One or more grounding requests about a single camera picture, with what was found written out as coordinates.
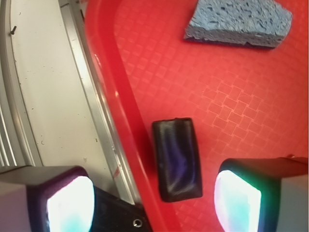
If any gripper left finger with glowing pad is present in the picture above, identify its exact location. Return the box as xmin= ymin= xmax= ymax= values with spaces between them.
xmin=0 ymin=166 xmax=95 ymax=232

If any blue sponge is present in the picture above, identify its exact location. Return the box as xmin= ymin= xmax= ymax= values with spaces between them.
xmin=183 ymin=0 xmax=293 ymax=49

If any black box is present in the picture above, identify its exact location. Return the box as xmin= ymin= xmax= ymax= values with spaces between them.
xmin=152 ymin=117 xmax=203 ymax=203

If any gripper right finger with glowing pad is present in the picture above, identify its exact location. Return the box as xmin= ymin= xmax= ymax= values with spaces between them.
xmin=214 ymin=157 xmax=309 ymax=232

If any red plastic tray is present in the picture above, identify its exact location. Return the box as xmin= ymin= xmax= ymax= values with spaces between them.
xmin=85 ymin=0 xmax=309 ymax=232

